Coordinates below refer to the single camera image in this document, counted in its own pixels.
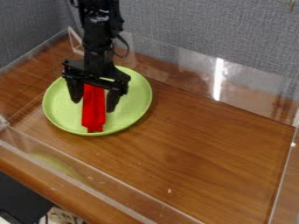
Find light green round plate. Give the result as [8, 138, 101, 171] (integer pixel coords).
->
[41, 66, 153, 137]

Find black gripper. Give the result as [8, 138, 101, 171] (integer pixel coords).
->
[61, 59, 131, 113]

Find red star-profile carrot bar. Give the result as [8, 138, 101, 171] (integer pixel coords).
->
[81, 84, 107, 133]

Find black object under table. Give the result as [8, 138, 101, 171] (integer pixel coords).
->
[0, 172, 53, 224]

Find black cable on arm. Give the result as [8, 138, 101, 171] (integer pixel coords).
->
[112, 34, 131, 59]

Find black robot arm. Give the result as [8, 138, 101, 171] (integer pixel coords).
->
[61, 0, 131, 113]

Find clear acrylic enclosure walls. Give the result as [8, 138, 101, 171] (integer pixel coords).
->
[0, 30, 299, 224]

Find clear acrylic corner bracket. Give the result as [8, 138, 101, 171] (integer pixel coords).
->
[66, 27, 84, 55]

